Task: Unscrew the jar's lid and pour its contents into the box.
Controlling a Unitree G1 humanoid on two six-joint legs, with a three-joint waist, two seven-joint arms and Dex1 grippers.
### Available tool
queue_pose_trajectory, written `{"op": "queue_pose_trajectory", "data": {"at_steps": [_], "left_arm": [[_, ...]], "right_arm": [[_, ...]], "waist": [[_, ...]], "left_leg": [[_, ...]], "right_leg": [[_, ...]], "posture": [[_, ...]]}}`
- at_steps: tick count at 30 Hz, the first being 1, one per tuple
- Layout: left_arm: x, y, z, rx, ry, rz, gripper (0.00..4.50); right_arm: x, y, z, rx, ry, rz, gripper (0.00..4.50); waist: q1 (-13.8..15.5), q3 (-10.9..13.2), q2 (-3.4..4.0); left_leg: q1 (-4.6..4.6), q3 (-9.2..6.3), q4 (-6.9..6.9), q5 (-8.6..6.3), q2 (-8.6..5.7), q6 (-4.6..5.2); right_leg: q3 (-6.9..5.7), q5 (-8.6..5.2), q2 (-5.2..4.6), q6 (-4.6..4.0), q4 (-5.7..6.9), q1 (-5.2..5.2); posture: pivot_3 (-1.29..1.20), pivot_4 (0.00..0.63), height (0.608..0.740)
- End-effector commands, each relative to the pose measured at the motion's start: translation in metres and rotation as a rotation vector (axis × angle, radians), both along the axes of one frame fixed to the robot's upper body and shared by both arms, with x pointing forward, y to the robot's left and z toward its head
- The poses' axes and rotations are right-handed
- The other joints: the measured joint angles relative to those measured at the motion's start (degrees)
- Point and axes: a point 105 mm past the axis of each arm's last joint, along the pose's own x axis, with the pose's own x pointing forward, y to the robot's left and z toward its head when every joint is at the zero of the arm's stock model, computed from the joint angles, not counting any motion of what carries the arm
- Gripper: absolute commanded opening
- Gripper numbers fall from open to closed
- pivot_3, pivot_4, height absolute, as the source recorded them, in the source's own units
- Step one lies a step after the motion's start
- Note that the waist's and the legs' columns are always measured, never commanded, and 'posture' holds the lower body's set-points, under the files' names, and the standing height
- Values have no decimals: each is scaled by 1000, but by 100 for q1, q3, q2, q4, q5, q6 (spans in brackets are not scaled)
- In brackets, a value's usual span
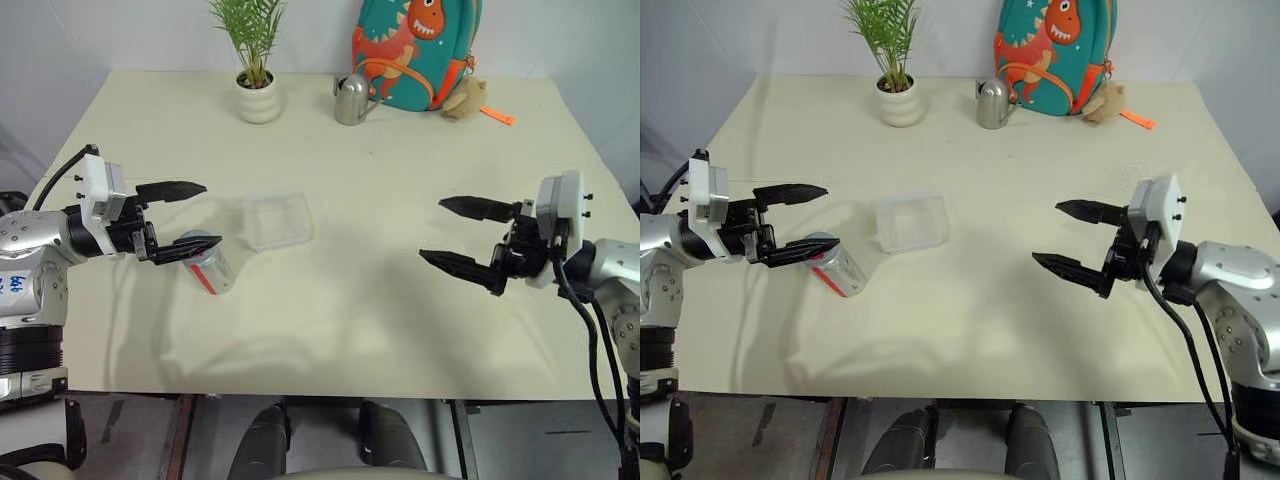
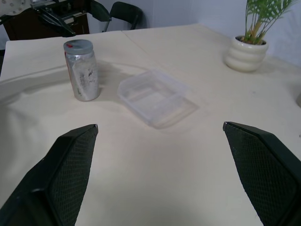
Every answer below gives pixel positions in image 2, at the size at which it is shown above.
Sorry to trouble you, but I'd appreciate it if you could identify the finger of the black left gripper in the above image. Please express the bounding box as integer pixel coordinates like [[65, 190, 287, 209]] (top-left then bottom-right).
[[39, 10, 77, 37]]

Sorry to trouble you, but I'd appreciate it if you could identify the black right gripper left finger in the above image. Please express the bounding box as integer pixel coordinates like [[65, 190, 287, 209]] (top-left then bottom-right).
[[0, 123, 99, 226]]

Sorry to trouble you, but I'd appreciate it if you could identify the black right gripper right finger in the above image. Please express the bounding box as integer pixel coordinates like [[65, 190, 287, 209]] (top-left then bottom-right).
[[222, 121, 301, 226]]

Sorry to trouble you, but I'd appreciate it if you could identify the grey plastic jar lid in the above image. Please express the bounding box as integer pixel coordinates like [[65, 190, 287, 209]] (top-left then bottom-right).
[[63, 39, 95, 56]]

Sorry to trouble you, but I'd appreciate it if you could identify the clear jar grey lid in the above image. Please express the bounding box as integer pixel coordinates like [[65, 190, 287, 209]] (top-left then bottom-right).
[[64, 49, 101, 102]]

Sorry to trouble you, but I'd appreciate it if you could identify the clear plastic container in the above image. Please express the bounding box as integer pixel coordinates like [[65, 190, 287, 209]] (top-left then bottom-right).
[[117, 68, 200, 129]]

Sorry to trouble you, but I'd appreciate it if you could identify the dark brown cabinet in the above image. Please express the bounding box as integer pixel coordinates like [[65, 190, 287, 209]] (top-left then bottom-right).
[[2, 8, 91, 41]]

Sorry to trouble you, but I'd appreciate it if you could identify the dark chair with metal leg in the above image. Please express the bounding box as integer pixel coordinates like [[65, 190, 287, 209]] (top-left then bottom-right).
[[90, 0, 111, 33]]

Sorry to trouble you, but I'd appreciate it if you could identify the black folding chair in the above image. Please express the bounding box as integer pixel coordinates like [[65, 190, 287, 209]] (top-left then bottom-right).
[[109, 1, 144, 32]]

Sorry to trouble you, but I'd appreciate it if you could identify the cream tablecloth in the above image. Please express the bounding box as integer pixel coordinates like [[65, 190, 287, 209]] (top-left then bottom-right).
[[0, 22, 301, 226]]

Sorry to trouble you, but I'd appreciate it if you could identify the white ribbed plant pot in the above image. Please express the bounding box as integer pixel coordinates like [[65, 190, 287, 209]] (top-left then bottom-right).
[[223, 35, 269, 73]]

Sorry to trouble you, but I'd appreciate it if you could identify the green palm plant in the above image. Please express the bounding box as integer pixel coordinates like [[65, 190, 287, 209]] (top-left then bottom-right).
[[239, 0, 300, 45]]

